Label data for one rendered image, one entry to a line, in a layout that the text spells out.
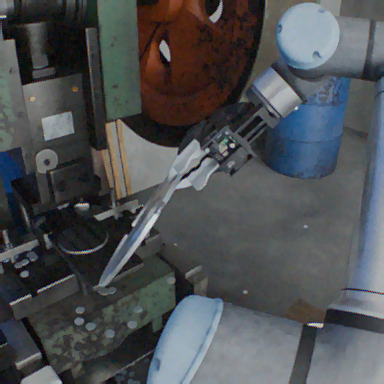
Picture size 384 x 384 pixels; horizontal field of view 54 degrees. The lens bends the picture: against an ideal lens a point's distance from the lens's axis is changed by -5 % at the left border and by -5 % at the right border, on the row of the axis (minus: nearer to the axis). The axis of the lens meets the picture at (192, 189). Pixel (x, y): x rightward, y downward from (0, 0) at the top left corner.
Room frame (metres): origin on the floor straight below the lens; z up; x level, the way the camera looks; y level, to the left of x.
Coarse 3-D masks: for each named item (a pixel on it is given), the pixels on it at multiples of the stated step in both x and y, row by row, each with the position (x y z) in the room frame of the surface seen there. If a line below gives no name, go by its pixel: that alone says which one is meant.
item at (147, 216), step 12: (156, 192) 0.77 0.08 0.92; (168, 192) 0.55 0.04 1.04; (156, 204) 0.61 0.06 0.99; (144, 216) 0.62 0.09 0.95; (156, 216) 0.52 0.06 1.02; (132, 228) 0.73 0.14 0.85; (144, 228) 0.50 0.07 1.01; (132, 240) 0.57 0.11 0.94; (120, 252) 0.64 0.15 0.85; (132, 252) 0.49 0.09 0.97; (108, 264) 0.64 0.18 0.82; (120, 264) 0.48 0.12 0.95; (108, 276) 0.55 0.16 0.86
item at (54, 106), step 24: (24, 72) 0.83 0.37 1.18; (48, 72) 0.85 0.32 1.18; (72, 72) 0.87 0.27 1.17; (24, 96) 0.77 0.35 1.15; (48, 96) 0.80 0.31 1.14; (72, 96) 0.84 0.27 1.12; (48, 120) 0.79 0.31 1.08; (72, 120) 0.83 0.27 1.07; (48, 144) 0.79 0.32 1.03; (72, 144) 0.83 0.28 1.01; (48, 168) 0.77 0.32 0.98; (72, 168) 0.79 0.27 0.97; (48, 192) 0.77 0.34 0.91; (72, 192) 0.78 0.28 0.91
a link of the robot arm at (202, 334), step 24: (192, 312) 0.26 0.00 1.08; (216, 312) 0.25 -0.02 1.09; (240, 312) 0.26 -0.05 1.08; (168, 336) 0.24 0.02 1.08; (192, 336) 0.23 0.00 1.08; (216, 336) 0.23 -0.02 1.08; (240, 336) 0.23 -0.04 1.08; (264, 336) 0.23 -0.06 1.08; (288, 336) 0.23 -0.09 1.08; (312, 336) 0.23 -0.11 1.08; (168, 360) 0.22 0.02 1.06; (192, 360) 0.21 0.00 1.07; (216, 360) 0.21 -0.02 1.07; (240, 360) 0.21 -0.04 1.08; (264, 360) 0.20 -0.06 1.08; (288, 360) 0.20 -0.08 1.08
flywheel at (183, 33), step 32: (160, 0) 1.06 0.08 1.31; (192, 0) 1.02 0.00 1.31; (224, 0) 0.94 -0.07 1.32; (256, 0) 0.82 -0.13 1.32; (160, 32) 1.12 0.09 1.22; (192, 32) 1.02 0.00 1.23; (224, 32) 0.93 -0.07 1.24; (256, 32) 0.82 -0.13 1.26; (160, 64) 1.17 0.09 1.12; (192, 64) 1.02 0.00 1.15; (224, 64) 0.88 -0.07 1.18; (160, 96) 1.11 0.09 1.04; (192, 96) 1.00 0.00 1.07; (224, 96) 0.88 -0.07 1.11
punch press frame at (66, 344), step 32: (96, 0) 0.84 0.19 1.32; (128, 0) 0.89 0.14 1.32; (0, 32) 0.71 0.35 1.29; (128, 32) 0.88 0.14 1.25; (0, 64) 0.70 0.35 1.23; (128, 64) 0.88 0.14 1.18; (0, 96) 0.69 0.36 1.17; (128, 96) 0.88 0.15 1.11; (0, 128) 0.69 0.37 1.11; (0, 192) 0.93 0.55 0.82; (0, 224) 0.91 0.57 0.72; (128, 288) 0.74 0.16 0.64; (160, 288) 0.78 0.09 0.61; (32, 320) 0.62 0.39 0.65; (64, 320) 0.63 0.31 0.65; (96, 320) 0.66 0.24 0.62; (128, 320) 0.71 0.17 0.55; (160, 320) 0.78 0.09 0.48; (64, 352) 0.59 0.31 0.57; (96, 352) 0.64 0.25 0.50
